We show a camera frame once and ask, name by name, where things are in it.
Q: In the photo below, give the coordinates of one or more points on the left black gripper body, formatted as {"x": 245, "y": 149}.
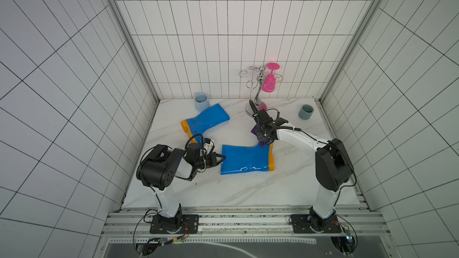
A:
{"x": 200, "y": 162}

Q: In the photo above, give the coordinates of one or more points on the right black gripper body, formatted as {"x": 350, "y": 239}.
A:
{"x": 262, "y": 119}

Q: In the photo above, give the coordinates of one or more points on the purple cloth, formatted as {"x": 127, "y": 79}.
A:
{"x": 263, "y": 140}

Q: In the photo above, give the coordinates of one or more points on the blue rubber boot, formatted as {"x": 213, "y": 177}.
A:
{"x": 242, "y": 159}
{"x": 206, "y": 120}

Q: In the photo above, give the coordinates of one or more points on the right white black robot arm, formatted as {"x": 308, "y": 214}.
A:
{"x": 333, "y": 167}

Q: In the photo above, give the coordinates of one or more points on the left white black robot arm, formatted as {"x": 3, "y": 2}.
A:
{"x": 162, "y": 164}

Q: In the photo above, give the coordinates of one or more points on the grey-teal cup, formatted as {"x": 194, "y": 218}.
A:
{"x": 306, "y": 112}

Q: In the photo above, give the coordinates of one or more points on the pink wine glass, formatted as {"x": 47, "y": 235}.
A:
{"x": 269, "y": 84}

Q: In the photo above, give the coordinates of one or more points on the chrome glass holder stand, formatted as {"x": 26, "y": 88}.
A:
{"x": 257, "y": 78}

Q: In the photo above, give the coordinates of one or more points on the light blue mug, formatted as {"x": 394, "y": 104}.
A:
{"x": 201, "y": 102}

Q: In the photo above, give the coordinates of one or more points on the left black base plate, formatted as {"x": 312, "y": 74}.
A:
{"x": 181, "y": 224}

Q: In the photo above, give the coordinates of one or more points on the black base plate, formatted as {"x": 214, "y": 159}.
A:
{"x": 315, "y": 224}
{"x": 181, "y": 224}

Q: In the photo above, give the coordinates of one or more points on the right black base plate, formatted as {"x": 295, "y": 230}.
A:
{"x": 315, "y": 224}

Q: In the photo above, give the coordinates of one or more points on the aluminium mounting rail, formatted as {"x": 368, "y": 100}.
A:
{"x": 246, "y": 224}

